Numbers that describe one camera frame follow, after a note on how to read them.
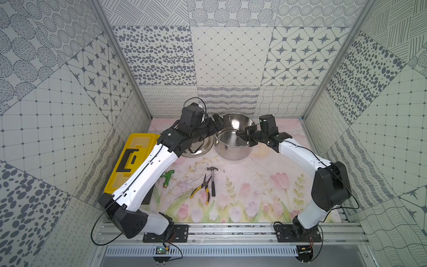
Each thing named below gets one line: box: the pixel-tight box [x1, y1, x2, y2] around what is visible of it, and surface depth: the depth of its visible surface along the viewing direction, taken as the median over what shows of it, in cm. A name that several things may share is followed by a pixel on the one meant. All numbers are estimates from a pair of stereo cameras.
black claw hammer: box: [206, 166, 219, 197], surface depth 92 cm
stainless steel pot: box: [213, 112, 257, 161], surface depth 100 cm
